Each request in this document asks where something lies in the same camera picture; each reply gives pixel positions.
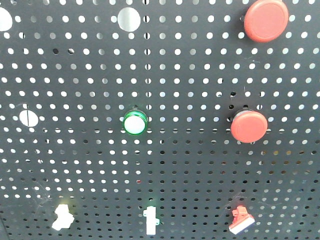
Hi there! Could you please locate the green lit toggle switch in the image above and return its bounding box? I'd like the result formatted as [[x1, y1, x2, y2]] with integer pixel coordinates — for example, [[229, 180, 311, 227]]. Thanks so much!
[[143, 206, 160, 236]]

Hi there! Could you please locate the green illuminated push button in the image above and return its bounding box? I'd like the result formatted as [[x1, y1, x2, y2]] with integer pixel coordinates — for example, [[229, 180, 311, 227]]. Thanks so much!
[[122, 109, 148, 135]]

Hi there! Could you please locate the yellow lit toggle switch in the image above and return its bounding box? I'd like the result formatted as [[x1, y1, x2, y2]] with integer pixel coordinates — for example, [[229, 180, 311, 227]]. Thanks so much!
[[51, 204, 75, 231]]

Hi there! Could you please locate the black perforated pegboard panel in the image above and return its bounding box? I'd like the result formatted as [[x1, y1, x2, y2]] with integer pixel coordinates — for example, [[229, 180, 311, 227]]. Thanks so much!
[[0, 0, 320, 240]]

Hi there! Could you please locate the red mushroom button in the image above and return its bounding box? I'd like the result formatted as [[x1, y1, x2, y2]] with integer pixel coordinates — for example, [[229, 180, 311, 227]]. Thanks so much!
[[244, 0, 289, 43], [230, 109, 268, 143]]

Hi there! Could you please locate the red toggle switch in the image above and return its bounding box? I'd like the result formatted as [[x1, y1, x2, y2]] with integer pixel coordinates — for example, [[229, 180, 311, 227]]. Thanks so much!
[[229, 205, 255, 235]]

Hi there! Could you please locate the lower red mushroom button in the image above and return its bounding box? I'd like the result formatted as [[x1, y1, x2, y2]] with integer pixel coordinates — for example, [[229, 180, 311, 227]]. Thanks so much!
[[230, 109, 268, 143]]

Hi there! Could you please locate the upper red mushroom button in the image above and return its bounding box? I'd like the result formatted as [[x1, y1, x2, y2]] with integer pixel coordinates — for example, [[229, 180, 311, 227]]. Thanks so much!
[[244, 0, 289, 43]]

